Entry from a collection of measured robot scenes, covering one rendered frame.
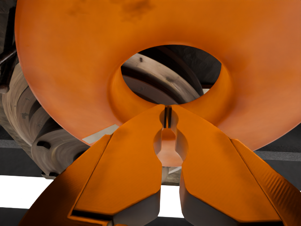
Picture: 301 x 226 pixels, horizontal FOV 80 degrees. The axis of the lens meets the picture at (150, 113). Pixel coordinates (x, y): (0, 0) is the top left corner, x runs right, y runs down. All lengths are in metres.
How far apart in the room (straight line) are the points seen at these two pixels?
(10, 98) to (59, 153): 0.15
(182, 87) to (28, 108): 0.30
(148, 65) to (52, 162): 0.28
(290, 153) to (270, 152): 0.54
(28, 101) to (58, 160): 0.13
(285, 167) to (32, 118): 9.34
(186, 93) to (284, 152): 5.88
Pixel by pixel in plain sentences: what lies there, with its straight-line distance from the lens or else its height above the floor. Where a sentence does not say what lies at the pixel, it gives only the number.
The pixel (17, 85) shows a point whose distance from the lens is 0.42.
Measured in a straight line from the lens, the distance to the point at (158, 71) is 0.31.
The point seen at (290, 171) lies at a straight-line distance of 9.46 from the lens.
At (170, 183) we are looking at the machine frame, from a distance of 1.05.
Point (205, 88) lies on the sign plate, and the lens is 0.51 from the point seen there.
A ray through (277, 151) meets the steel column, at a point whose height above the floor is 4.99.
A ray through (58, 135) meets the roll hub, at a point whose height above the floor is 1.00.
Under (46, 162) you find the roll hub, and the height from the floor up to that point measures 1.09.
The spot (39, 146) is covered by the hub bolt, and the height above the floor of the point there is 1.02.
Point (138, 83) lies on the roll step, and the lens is 0.30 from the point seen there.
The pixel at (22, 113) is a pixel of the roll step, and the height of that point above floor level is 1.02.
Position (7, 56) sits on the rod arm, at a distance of 0.29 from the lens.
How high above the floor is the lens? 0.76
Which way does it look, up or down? 46 degrees up
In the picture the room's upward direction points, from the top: 180 degrees clockwise
